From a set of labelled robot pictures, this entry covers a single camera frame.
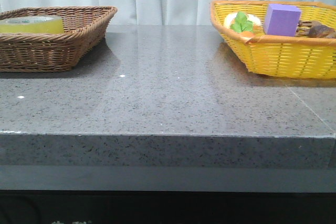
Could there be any yellow tape roll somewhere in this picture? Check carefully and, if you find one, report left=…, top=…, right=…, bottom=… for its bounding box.
left=1, top=16, right=65, bottom=34

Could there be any orange carrot toy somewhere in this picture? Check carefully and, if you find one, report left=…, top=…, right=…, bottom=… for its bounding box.
left=239, top=31, right=255, bottom=38

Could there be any green leaf toy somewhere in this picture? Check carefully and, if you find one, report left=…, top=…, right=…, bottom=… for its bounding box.
left=230, top=12, right=253, bottom=33

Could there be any brown wicker basket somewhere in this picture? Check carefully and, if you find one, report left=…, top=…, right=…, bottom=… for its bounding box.
left=1, top=6, right=118, bottom=72

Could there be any yellow woven basket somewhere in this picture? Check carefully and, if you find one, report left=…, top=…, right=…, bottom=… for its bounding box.
left=211, top=0, right=335, bottom=79

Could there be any purple foam block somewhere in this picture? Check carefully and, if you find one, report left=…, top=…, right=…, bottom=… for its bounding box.
left=263, top=3, right=302, bottom=37

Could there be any brown animal toy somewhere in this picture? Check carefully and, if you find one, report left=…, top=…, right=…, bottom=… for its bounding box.
left=296, top=20, right=335, bottom=39

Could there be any white ring toy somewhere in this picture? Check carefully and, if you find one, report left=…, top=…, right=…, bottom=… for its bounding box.
left=223, top=12, right=261, bottom=32

